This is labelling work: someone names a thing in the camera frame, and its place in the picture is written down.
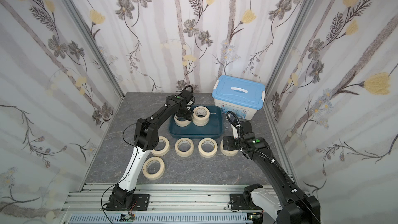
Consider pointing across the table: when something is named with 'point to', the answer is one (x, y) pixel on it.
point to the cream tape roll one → (162, 152)
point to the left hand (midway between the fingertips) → (190, 115)
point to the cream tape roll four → (208, 148)
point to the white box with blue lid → (241, 96)
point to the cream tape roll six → (154, 176)
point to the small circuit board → (125, 217)
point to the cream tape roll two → (200, 116)
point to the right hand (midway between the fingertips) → (235, 139)
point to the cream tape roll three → (184, 147)
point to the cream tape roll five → (226, 152)
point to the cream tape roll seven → (182, 123)
